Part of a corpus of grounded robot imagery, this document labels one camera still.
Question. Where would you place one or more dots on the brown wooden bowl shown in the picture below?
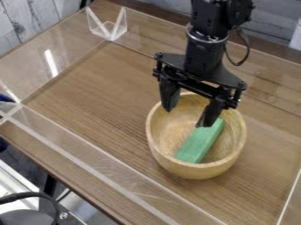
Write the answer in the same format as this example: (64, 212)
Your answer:
(168, 128)

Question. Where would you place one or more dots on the green rectangular block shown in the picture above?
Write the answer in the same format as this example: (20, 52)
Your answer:
(197, 145)

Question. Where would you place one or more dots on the clear acrylic corner bracket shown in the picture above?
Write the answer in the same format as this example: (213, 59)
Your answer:
(107, 30)

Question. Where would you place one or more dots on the clear acrylic table enclosure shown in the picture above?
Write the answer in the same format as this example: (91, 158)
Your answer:
(83, 93)

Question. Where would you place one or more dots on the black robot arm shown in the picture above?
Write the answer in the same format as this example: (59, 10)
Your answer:
(217, 17)

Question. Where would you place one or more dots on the black metal bracket with bolt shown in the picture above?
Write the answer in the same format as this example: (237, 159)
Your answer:
(65, 218)

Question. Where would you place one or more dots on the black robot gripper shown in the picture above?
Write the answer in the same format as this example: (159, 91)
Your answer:
(198, 72)

